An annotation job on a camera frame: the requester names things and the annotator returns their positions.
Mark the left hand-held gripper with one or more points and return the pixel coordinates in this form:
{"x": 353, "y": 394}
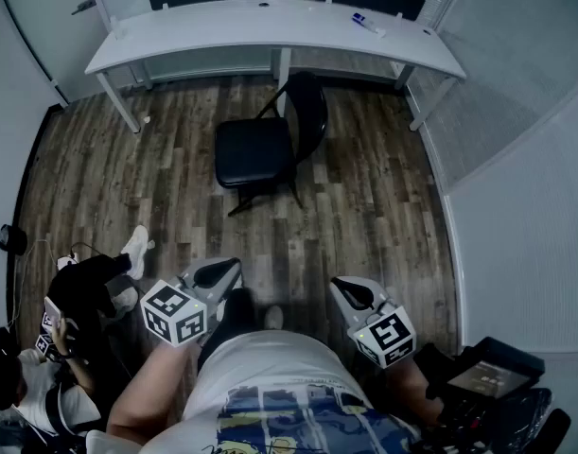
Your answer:
{"x": 175, "y": 312}

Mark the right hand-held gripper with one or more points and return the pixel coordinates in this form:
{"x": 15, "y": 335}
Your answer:
{"x": 388, "y": 336}

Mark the black folding chair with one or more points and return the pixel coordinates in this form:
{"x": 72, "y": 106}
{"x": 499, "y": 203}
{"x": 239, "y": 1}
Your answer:
{"x": 250, "y": 149}

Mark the person's left forearm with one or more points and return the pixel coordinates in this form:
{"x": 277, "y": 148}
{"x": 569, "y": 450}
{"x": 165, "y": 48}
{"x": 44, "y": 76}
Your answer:
{"x": 151, "y": 395}

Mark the person's right forearm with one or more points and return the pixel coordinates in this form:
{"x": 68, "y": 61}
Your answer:
{"x": 411, "y": 390}

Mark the person's right white shoe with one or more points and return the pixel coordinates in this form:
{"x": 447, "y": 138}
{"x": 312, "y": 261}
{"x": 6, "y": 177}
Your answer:
{"x": 274, "y": 317}

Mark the person's white shoe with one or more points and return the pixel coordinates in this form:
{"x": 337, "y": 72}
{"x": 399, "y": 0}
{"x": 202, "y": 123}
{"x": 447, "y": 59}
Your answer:
{"x": 274, "y": 317}
{"x": 125, "y": 301}
{"x": 136, "y": 249}

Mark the person's white printed shirt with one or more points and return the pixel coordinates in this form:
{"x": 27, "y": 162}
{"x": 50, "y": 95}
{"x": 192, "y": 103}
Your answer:
{"x": 279, "y": 371}

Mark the white power strip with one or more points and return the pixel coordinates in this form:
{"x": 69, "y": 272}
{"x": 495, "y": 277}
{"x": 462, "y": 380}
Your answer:
{"x": 67, "y": 262}

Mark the black chest-mounted monitor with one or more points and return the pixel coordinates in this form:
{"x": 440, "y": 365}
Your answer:
{"x": 496, "y": 371}

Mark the black round device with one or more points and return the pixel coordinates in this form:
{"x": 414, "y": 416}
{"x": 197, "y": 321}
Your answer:
{"x": 12, "y": 239}

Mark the long white desk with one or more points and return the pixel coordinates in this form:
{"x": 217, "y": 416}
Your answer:
{"x": 269, "y": 31}

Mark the blue and white tube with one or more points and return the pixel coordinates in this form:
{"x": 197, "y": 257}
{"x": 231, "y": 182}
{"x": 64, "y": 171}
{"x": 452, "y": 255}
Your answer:
{"x": 364, "y": 22}

